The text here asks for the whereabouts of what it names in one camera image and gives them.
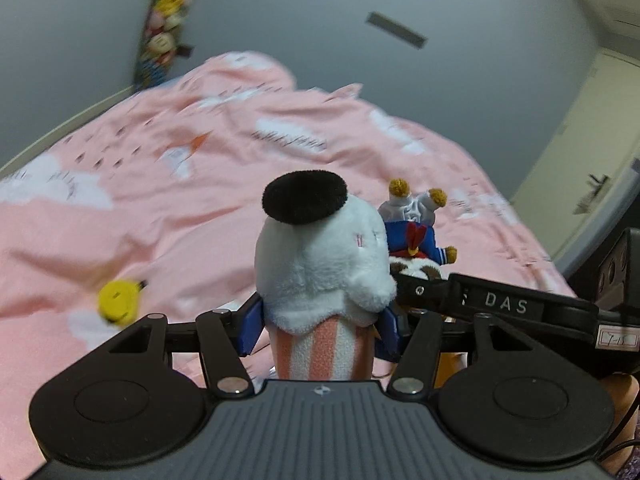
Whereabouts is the hanging row of plush toys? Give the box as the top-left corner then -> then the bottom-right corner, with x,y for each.
134,0 -> 202,92

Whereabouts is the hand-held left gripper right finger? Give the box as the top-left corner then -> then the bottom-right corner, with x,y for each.
376,305 -> 551,396

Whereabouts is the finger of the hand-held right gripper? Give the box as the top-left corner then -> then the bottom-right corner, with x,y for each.
397,272 -> 454,313

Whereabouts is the cream door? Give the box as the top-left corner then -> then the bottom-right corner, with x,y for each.
510,50 -> 640,281

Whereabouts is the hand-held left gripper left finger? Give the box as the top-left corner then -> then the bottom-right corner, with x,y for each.
107,294 -> 265,395

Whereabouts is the dark rectangular vent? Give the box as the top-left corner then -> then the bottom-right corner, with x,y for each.
365,11 -> 429,49

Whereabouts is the yellow tape measure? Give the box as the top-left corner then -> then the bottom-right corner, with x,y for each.
96,277 -> 150,324

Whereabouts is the pink cloud print blanket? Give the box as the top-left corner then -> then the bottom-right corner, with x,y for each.
0,50 -> 581,461

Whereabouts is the sailor suit plush toy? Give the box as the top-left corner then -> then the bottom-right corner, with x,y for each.
377,177 -> 460,282

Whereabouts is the white plush toy black hat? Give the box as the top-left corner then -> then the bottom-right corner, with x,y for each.
254,170 -> 399,382

